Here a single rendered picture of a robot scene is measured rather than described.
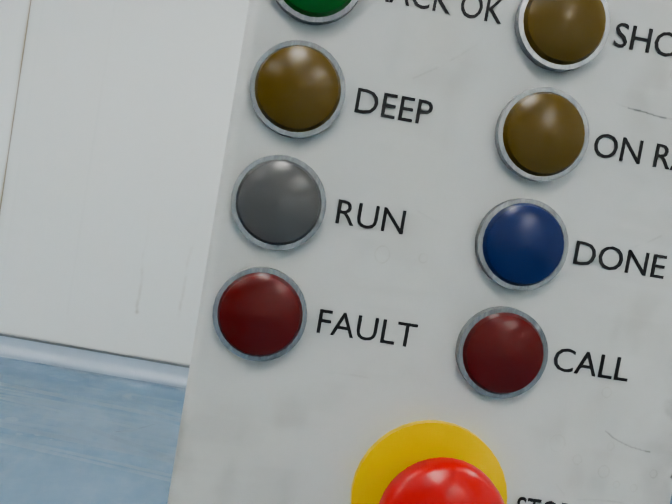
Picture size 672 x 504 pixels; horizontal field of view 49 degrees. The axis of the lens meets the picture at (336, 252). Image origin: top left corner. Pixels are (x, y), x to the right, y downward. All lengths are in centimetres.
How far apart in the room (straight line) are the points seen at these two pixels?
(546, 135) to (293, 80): 8
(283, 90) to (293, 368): 9
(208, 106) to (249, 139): 351
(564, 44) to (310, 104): 8
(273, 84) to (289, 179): 3
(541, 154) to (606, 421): 9
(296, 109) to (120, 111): 361
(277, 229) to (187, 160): 351
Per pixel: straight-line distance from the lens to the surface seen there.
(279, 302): 23
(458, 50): 25
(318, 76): 23
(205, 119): 374
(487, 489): 24
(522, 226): 24
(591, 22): 26
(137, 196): 379
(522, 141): 24
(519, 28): 25
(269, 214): 23
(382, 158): 24
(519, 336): 25
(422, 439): 25
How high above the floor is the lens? 97
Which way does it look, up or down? 3 degrees down
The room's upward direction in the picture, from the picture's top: 10 degrees clockwise
